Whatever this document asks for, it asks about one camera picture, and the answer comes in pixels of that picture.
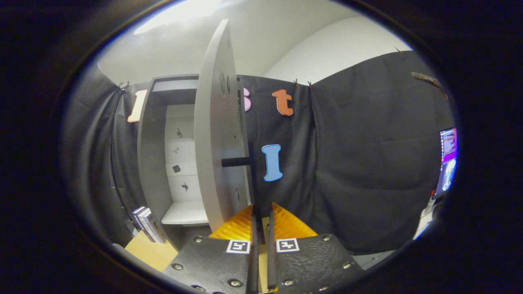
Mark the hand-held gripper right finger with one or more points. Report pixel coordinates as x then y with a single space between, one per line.
271 265

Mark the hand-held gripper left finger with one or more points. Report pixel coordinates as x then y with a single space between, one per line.
254 265

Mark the white cabinet door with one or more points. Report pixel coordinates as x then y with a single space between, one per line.
216 143

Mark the dark blue book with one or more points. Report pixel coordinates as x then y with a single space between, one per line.
139 220

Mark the dark grey cabinet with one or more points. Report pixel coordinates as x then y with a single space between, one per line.
153 171

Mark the black backdrop cloth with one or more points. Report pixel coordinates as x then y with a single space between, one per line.
367 163

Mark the computer monitor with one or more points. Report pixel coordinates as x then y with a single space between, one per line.
447 159

